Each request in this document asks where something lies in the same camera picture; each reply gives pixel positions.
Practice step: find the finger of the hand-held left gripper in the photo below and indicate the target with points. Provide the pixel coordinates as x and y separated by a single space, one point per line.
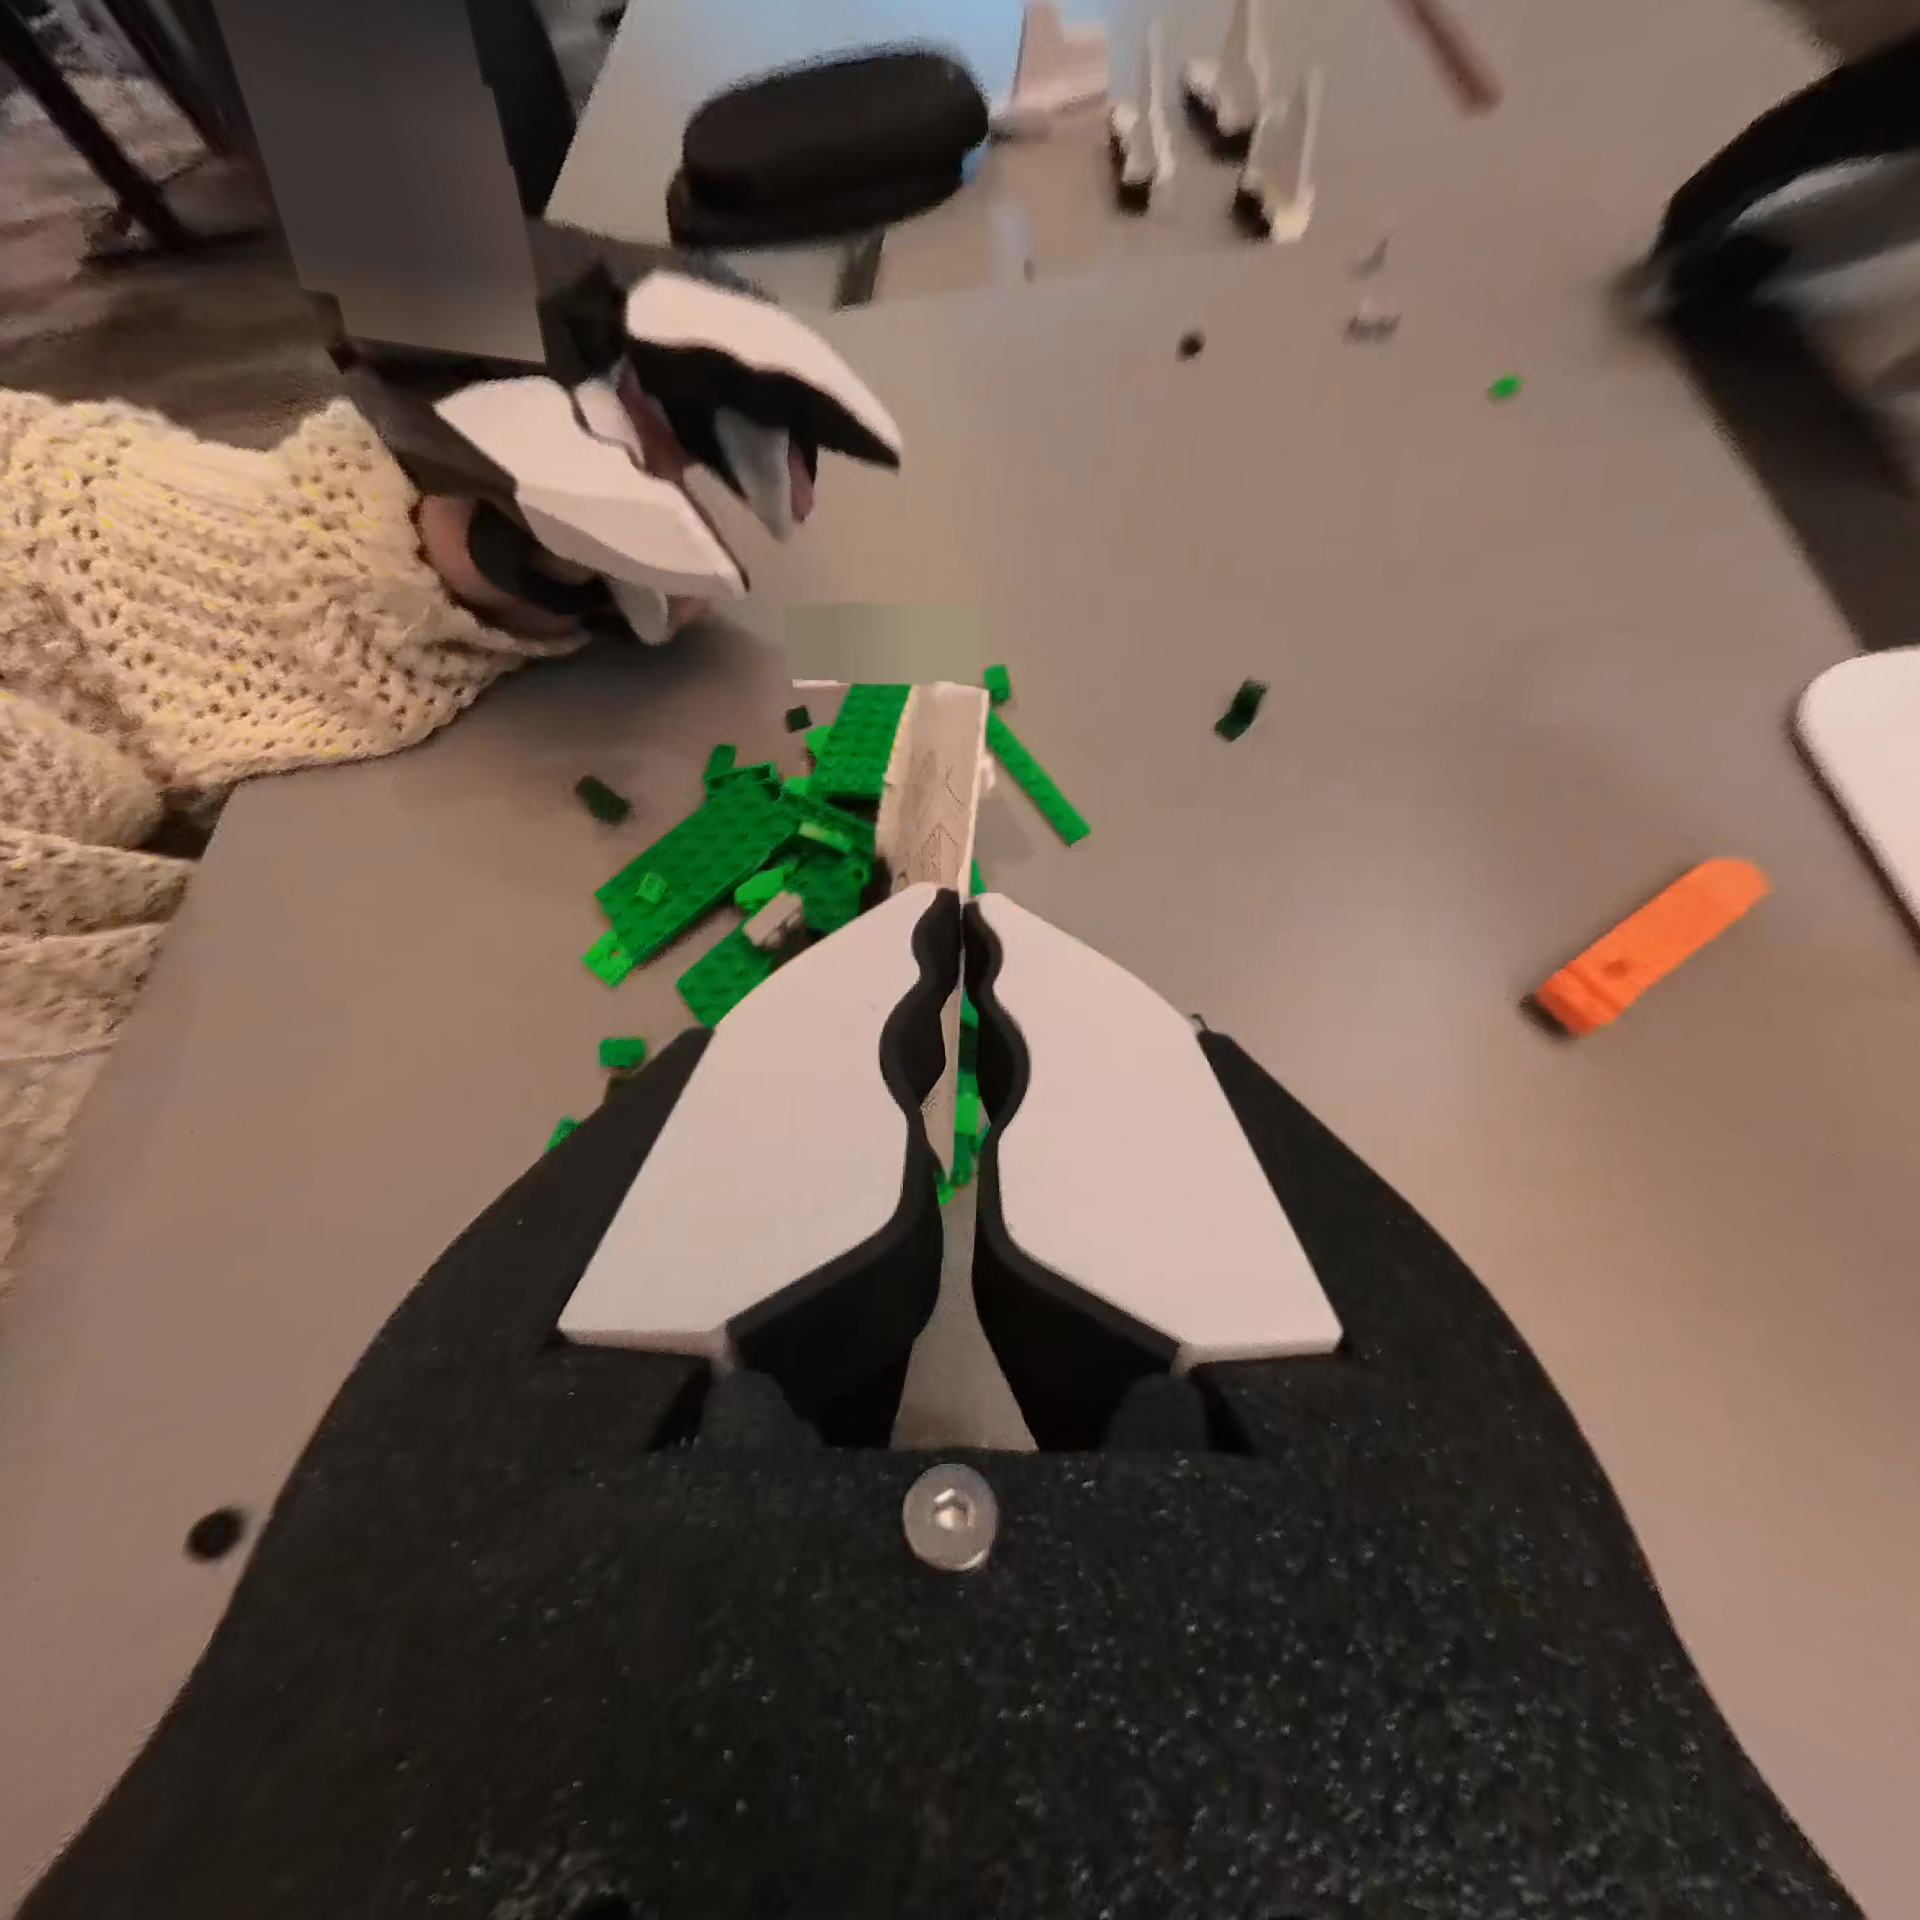
600 494
751 338

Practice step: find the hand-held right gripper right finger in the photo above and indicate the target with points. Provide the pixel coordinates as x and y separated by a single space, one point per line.
1125 1170

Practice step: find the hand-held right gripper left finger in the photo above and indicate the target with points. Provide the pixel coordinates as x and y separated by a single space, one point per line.
780 1170

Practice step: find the white paper bag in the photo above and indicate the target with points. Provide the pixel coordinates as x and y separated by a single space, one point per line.
939 796

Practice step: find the person's left forearm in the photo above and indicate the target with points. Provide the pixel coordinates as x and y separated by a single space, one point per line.
224 598

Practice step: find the dark green lego piece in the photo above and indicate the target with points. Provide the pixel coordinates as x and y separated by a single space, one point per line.
1241 708
604 801

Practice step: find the pile of green lego pieces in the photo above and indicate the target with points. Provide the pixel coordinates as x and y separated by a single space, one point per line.
721 868

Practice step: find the person's left hand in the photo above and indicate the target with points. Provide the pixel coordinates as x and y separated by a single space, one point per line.
447 546

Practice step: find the orange brick separator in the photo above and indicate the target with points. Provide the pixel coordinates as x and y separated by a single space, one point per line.
1652 945

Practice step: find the black round table cap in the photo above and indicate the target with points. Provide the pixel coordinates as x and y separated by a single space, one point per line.
216 1532

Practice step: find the person's cream knit sweater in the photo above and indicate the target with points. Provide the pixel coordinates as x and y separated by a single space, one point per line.
76 974

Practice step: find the brown flat strip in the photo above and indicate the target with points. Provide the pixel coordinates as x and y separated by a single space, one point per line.
1455 53

